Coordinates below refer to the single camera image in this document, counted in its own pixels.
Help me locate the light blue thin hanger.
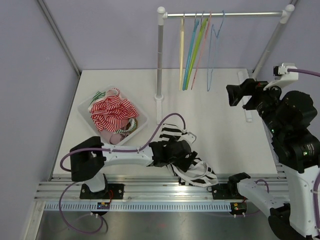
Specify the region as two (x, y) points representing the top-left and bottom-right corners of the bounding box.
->
(206, 10), (225, 92)

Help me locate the metal clothes rack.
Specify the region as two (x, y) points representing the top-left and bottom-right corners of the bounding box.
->
(154, 0), (298, 125)

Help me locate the red striped tank top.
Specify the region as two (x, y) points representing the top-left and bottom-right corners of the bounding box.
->
(89, 86), (140, 133)

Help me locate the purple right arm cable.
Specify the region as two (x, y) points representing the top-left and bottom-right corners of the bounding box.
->
(288, 68), (320, 78)

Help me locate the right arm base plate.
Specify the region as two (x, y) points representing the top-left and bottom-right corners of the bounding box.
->
(206, 183), (245, 201)

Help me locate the white plastic basket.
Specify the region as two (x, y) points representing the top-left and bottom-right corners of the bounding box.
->
(77, 85), (149, 146)

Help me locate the black white striped tank top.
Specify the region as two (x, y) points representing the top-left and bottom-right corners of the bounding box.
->
(158, 123), (219, 188)

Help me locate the white slotted cable duct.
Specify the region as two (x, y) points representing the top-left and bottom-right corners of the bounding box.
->
(44, 201), (231, 212)

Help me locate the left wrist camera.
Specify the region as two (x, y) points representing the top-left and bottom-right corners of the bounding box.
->
(179, 128), (197, 146)

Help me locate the pink tank top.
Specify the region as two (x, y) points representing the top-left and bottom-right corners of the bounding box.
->
(100, 130), (129, 145)

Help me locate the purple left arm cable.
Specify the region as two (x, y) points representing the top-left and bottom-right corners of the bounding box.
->
(59, 112), (187, 173)

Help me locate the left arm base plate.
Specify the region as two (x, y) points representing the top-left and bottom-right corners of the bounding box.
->
(79, 183), (125, 200)

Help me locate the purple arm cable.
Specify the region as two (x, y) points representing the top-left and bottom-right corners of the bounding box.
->
(59, 112), (187, 173)
(288, 68), (320, 78)

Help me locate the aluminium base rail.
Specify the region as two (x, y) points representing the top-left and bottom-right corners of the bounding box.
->
(34, 173), (289, 202)

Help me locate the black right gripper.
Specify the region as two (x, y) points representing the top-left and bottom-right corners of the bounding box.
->
(226, 77), (287, 135)

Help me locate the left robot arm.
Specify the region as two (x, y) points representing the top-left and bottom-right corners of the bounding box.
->
(69, 133), (197, 200)

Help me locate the brown tank top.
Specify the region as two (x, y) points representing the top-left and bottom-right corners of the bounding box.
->
(126, 118), (138, 132)

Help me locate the cream hanger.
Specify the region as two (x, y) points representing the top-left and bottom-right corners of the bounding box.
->
(179, 17), (185, 91)

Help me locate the green hanger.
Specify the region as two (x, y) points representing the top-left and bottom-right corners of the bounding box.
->
(186, 18), (208, 90)

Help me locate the green striped tank top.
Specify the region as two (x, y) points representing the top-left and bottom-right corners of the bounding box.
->
(88, 91), (133, 134)

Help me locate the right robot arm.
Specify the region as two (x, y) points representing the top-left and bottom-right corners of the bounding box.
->
(226, 78), (320, 240)

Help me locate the pink hanger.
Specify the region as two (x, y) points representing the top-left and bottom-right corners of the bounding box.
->
(191, 11), (212, 90)

